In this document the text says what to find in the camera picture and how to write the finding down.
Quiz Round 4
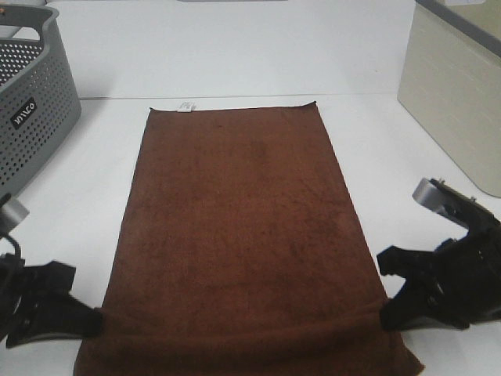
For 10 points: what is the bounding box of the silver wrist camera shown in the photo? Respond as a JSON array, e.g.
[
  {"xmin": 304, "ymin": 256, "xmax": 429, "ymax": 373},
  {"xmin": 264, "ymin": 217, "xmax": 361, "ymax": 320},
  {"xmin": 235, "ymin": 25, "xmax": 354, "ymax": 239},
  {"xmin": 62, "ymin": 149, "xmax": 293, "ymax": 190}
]
[
  {"xmin": 1, "ymin": 193, "xmax": 30, "ymax": 234},
  {"xmin": 412, "ymin": 178, "xmax": 469, "ymax": 230}
]

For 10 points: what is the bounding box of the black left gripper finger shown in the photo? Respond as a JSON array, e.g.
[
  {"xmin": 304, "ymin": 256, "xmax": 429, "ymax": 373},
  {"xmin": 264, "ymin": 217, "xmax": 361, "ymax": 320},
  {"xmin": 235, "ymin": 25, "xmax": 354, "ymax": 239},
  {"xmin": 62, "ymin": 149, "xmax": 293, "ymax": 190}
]
[
  {"xmin": 23, "ymin": 261, "xmax": 76, "ymax": 294},
  {"xmin": 23, "ymin": 294, "xmax": 103, "ymax": 339}
]

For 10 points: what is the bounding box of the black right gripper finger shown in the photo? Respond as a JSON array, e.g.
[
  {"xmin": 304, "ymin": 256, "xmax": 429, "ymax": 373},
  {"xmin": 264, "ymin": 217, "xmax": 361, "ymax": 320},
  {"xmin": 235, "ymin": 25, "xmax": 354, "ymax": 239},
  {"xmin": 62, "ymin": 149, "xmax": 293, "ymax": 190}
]
[
  {"xmin": 380, "ymin": 281, "xmax": 470, "ymax": 331},
  {"xmin": 377, "ymin": 245, "xmax": 434, "ymax": 280}
]

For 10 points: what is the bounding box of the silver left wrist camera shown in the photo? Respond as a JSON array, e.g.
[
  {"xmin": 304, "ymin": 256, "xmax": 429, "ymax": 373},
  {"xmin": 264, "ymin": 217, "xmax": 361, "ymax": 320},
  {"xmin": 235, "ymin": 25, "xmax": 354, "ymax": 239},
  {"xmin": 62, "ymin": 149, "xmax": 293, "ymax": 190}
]
[{"xmin": 1, "ymin": 193, "xmax": 30, "ymax": 234}]

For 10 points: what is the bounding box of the brown towel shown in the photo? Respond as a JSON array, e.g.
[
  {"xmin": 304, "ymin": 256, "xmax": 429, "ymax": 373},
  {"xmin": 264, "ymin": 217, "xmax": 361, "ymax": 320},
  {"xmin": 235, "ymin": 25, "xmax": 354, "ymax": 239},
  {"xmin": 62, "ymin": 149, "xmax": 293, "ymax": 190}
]
[{"xmin": 73, "ymin": 101, "xmax": 389, "ymax": 373}]

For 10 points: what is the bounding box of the beige plastic bin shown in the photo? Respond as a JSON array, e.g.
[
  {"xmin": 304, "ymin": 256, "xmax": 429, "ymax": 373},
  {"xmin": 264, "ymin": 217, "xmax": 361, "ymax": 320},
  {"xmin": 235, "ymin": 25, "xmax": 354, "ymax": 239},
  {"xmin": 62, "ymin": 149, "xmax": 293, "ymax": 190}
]
[{"xmin": 398, "ymin": 1, "xmax": 500, "ymax": 197}]

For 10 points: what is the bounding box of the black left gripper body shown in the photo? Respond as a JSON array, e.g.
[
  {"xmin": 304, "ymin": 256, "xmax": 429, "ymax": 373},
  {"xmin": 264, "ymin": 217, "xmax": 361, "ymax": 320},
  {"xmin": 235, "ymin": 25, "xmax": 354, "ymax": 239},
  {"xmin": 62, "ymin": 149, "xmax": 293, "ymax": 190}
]
[{"xmin": 1, "ymin": 253, "xmax": 51, "ymax": 348}]

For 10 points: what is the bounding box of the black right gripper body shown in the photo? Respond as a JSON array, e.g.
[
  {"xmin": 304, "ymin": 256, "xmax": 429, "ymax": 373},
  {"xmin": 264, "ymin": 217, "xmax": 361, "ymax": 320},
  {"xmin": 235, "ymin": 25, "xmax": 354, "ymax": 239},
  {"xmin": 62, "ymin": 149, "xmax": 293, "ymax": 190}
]
[{"xmin": 422, "ymin": 213, "xmax": 500, "ymax": 329}]

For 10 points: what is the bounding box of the grey perforated plastic basket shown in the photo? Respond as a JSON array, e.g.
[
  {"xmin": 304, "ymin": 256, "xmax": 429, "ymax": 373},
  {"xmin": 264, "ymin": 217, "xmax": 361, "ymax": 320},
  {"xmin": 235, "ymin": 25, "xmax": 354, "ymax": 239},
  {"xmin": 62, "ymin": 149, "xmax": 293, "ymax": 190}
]
[{"xmin": 1, "ymin": 4, "xmax": 81, "ymax": 196}]

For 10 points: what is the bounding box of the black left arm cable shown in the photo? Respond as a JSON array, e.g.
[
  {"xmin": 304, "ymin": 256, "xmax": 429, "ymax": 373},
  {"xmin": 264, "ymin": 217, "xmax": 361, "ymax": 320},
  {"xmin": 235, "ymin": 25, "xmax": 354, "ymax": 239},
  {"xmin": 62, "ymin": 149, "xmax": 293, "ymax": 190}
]
[{"xmin": 0, "ymin": 233, "xmax": 23, "ymax": 267}]

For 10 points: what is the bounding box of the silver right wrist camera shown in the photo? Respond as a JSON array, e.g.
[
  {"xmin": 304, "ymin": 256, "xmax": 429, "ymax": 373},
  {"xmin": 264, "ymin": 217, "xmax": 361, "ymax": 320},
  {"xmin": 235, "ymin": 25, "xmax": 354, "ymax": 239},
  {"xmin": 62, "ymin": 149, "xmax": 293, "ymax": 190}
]
[{"xmin": 412, "ymin": 178, "xmax": 469, "ymax": 230}]

